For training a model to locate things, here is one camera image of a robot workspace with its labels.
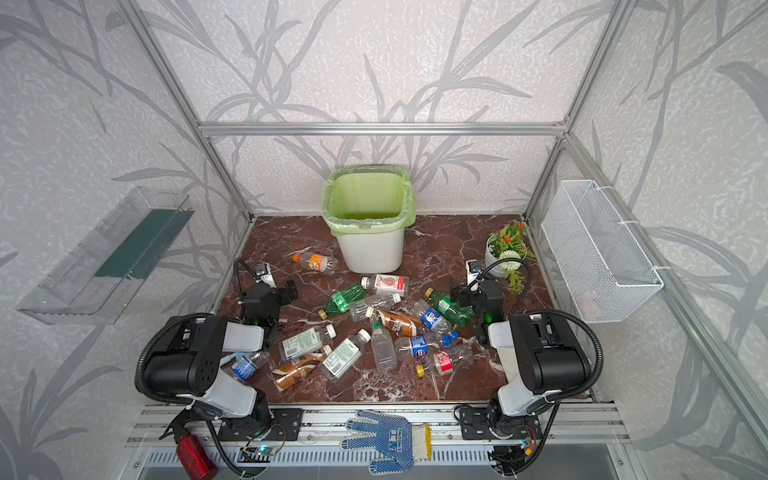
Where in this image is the green bottle yellow cap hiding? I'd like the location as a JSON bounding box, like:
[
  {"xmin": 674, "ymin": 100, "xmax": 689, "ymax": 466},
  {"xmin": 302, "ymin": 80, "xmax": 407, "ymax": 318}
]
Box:
[{"xmin": 425, "ymin": 288, "xmax": 475, "ymax": 328}]

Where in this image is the blue label pepsi bottle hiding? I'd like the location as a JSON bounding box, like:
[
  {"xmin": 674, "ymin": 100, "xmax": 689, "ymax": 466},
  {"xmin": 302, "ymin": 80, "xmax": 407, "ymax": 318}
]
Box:
[{"xmin": 410, "ymin": 300, "xmax": 452, "ymax": 336}]

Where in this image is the orange cap clear bottle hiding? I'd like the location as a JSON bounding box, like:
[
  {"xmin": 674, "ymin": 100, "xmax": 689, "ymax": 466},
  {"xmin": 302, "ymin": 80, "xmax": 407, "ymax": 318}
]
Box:
[{"xmin": 293, "ymin": 252, "xmax": 338, "ymax": 275}]

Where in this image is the brown tea bottle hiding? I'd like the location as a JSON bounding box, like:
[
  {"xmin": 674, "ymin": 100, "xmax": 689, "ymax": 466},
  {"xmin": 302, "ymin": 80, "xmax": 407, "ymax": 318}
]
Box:
[
  {"xmin": 366, "ymin": 307, "xmax": 419, "ymax": 337},
  {"xmin": 271, "ymin": 345, "xmax": 332, "ymax": 392}
]

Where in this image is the blue label crushed bottle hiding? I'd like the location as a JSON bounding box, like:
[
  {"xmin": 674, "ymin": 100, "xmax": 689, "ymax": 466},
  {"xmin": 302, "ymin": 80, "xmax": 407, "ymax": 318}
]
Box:
[{"xmin": 394, "ymin": 331, "xmax": 459, "ymax": 361}]

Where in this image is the red label yellow cap bottle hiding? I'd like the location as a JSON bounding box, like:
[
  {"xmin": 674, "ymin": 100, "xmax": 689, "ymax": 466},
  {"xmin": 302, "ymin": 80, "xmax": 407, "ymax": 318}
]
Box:
[{"xmin": 415, "ymin": 345, "xmax": 473, "ymax": 378}]

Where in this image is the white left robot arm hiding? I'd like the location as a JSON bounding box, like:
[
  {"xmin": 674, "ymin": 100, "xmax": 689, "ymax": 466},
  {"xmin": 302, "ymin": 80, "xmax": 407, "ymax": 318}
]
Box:
[{"xmin": 134, "ymin": 280, "xmax": 299, "ymax": 438}]

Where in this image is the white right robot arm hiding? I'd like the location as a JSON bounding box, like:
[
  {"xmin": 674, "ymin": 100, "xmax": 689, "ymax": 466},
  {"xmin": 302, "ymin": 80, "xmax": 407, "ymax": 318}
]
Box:
[{"xmin": 450, "ymin": 280, "xmax": 605, "ymax": 442}]

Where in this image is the white plastic trash bin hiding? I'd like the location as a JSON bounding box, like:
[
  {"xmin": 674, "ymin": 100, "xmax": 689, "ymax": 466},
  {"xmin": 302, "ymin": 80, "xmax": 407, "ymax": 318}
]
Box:
[{"xmin": 336, "ymin": 228, "xmax": 405, "ymax": 274}]

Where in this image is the green bin liner bag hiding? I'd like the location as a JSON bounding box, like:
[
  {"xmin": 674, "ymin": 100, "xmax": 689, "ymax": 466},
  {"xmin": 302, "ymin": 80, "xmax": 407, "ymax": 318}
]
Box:
[{"xmin": 321, "ymin": 165, "xmax": 417, "ymax": 237}]

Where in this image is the white label bottle left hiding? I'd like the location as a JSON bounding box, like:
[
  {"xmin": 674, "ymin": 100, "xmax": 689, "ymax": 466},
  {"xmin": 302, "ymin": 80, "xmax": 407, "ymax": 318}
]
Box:
[{"xmin": 279, "ymin": 324, "xmax": 337, "ymax": 361}]

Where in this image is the potted artificial flower plant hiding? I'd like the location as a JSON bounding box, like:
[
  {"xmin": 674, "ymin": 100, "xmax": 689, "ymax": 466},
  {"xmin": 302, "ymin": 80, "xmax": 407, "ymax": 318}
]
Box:
[{"xmin": 485, "ymin": 221, "xmax": 536, "ymax": 294}]

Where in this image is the blue label bottle far left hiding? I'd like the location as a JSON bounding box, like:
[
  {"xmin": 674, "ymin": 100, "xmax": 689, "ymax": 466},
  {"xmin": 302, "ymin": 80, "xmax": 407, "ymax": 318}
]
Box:
[{"xmin": 220, "ymin": 351, "xmax": 269, "ymax": 382}]

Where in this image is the clear unlabelled bottle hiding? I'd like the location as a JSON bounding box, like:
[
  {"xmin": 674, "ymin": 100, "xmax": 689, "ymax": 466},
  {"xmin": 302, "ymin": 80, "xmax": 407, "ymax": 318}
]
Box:
[{"xmin": 349, "ymin": 293, "xmax": 402, "ymax": 322}]

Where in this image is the guava juice bottle red label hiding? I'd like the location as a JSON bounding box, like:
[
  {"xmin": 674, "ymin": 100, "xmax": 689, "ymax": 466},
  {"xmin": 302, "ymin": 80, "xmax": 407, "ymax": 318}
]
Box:
[{"xmin": 360, "ymin": 274, "xmax": 409, "ymax": 297}]

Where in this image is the clear bottle green cap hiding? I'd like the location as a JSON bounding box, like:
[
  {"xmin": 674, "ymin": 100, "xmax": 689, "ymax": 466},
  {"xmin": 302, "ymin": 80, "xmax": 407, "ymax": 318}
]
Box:
[{"xmin": 371, "ymin": 321, "xmax": 398, "ymax": 373}]

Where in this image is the green circuit board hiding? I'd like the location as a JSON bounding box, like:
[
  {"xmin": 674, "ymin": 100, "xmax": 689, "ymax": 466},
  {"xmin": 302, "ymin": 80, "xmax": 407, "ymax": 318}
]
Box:
[{"xmin": 238, "ymin": 444, "xmax": 283, "ymax": 464}]

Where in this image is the blue dotted work glove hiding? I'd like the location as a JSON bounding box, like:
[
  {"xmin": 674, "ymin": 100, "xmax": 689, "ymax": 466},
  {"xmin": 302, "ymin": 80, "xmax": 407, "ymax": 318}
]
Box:
[{"xmin": 340, "ymin": 410, "xmax": 432, "ymax": 476}]

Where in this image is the red spray bottle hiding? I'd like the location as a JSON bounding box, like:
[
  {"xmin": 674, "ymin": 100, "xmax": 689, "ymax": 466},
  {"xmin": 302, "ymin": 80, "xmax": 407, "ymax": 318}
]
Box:
[{"xmin": 159, "ymin": 409, "xmax": 219, "ymax": 480}]

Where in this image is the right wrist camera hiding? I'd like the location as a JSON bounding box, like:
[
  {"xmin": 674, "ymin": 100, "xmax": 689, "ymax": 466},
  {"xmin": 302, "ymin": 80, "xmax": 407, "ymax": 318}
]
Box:
[{"xmin": 465, "ymin": 260, "xmax": 485, "ymax": 285}]

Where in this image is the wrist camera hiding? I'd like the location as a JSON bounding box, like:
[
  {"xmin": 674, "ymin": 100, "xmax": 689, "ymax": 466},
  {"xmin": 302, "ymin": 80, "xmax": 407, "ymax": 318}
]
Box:
[
  {"xmin": 251, "ymin": 263, "xmax": 276, "ymax": 288},
  {"xmin": 465, "ymin": 260, "xmax": 485, "ymax": 285}
]

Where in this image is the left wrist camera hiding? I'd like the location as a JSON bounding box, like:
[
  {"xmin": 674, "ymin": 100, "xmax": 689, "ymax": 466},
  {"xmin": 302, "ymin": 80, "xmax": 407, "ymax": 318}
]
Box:
[{"xmin": 251, "ymin": 263, "xmax": 276, "ymax": 288}]

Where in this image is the white wire mesh basket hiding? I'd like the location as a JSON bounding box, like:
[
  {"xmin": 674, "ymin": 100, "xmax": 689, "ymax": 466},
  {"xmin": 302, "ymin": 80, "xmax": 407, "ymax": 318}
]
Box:
[{"xmin": 542, "ymin": 180, "xmax": 664, "ymax": 324}]

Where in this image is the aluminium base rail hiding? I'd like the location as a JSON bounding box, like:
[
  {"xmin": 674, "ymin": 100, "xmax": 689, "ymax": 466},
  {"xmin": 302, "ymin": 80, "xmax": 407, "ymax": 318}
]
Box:
[{"xmin": 122, "ymin": 401, "xmax": 631, "ymax": 480}]

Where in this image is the clear wall shelf tray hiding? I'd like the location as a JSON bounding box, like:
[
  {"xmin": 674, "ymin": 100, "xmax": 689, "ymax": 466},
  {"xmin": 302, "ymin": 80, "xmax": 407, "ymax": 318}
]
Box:
[{"xmin": 17, "ymin": 187, "xmax": 195, "ymax": 326}]

